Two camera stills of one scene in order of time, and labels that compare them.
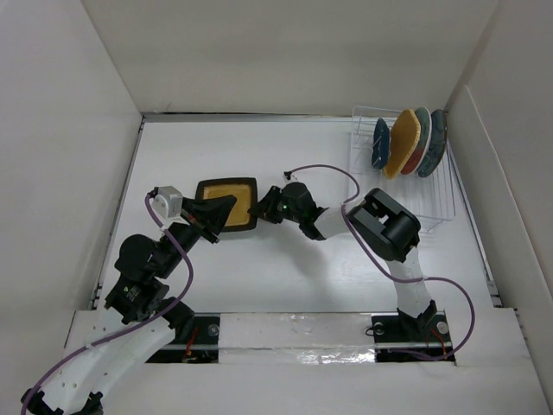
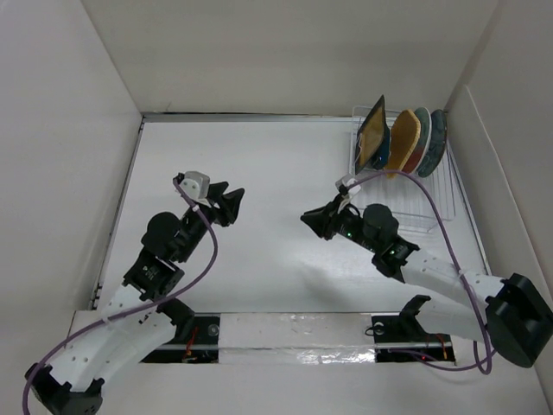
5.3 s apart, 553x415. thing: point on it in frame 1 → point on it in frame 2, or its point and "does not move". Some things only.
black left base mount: x=200 y=347 does not move
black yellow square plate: x=244 y=190 → x=371 y=135
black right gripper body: x=280 y=208 → x=348 y=226
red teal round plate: x=425 y=121 does not move
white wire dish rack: x=432 y=195 does not move
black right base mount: x=429 y=334 does not move
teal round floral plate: x=439 y=132 does not move
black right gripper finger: x=263 y=210 → x=321 y=217
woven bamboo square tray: x=404 y=140 does not move
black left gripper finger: x=210 y=211 → x=216 y=190
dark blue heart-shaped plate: x=381 y=145 does not move
